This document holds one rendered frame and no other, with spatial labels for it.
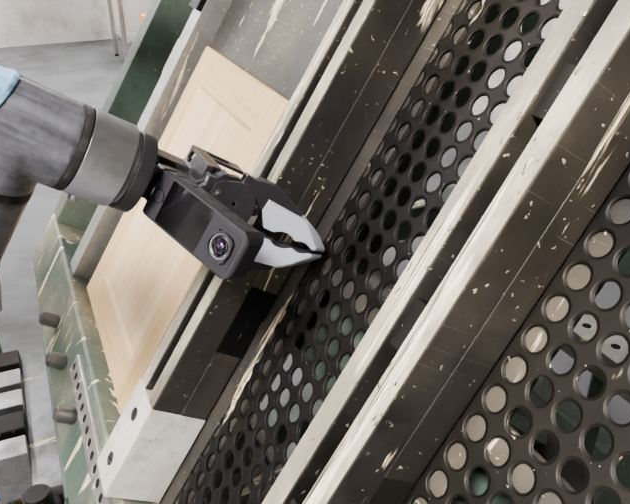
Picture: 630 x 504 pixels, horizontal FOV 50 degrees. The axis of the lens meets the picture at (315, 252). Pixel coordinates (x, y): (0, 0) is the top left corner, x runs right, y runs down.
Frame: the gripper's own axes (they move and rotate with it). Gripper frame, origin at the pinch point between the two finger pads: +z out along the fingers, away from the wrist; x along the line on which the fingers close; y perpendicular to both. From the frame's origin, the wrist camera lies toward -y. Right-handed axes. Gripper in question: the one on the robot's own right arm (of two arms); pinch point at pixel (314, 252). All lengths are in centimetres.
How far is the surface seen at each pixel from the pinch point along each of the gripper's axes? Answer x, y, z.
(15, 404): 57, 47, -6
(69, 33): 77, 784, 81
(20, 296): 125, 221, 27
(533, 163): -16.8, -23.2, -4.4
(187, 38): -10, 64, -3
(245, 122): -5.1, 30.8, 0.1
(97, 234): 29, 63, -2
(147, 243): 20.4, 43.2, 0.2
